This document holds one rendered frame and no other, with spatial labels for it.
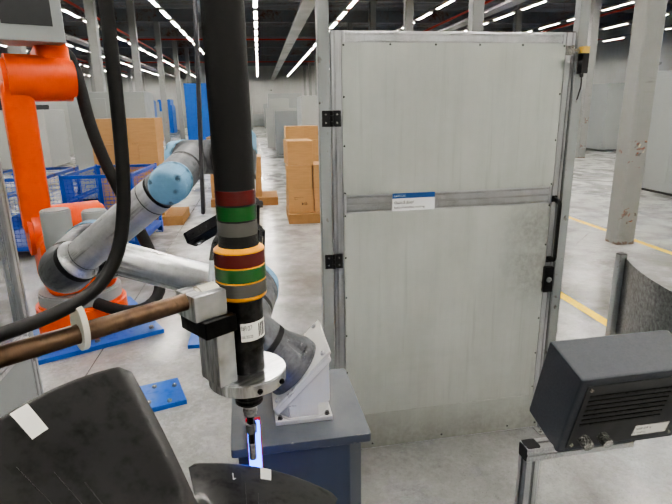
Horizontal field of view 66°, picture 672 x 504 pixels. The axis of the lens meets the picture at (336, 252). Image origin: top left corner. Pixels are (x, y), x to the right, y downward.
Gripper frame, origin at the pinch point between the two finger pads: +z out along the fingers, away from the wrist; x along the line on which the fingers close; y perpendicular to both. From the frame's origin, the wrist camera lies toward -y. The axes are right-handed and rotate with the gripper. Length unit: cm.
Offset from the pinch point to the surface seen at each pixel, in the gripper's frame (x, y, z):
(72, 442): -57, 13, 19
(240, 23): -67, 34, -15
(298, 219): 634, -199, -161
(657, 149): 977, 406, -339
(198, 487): -30.8, 12.2, 29.6
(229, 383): -58, 30, 13
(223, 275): -61, 30, 4
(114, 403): -52, 14, 16
